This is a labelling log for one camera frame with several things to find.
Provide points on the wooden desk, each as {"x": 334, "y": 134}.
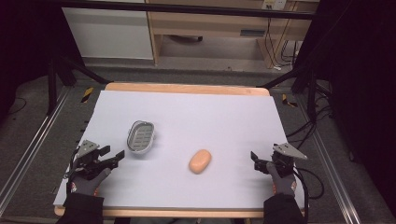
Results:
{"x": 205, "y": 26}

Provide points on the metal floor rail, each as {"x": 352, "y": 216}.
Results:
{"x": 333, "y": 174}
{"x": 34, "y": 140}

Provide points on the grey soap dish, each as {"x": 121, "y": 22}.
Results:
{"x": 141, "y": 137}

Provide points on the black curtain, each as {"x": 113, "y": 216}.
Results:
{"x": 25, "y": 46}
{"x": 364, "y": 77}

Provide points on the wooden table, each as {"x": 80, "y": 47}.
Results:
{"x": 186, "y": 88}

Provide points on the person's left hand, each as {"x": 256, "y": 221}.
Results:
{"x": 87, "y": 185}

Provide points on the black frame crossbar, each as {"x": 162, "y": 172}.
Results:
{"x": 186, "y": 8}

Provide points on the white cabinet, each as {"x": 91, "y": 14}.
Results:
{"x": 109, "y": 34}

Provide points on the person's right hand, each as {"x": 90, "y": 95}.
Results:
{"x": 285, "y": 185}

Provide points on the yellow black tape marker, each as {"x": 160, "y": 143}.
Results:
{"x": 87, "y": 94}
{"x": 289, "y": 101}

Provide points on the black frame strut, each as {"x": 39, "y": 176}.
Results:
{"x": 52, "y": 84}
{"x": 311, "y": 90}

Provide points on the white table sheet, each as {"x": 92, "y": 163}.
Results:
{"x": 199, "y": 118}

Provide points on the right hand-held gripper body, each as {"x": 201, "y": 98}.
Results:
{"x": 284, "y": 163}

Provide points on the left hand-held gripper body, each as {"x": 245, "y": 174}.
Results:
{"x": 88, "y": 161}

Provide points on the white power strip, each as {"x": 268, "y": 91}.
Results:
{"x": 274, "y": 4}

